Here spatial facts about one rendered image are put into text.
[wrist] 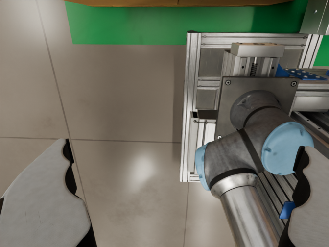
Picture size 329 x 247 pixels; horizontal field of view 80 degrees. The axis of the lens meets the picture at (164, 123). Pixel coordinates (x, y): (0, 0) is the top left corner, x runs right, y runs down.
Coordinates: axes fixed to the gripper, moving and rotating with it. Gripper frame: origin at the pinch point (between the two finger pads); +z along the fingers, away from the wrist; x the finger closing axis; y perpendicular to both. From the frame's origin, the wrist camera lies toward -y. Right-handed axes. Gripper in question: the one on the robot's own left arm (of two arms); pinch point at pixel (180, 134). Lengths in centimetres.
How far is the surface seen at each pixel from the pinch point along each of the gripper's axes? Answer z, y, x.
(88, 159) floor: 152, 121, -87
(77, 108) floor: 152, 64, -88
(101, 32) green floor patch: 152, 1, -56
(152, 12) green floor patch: 152, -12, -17
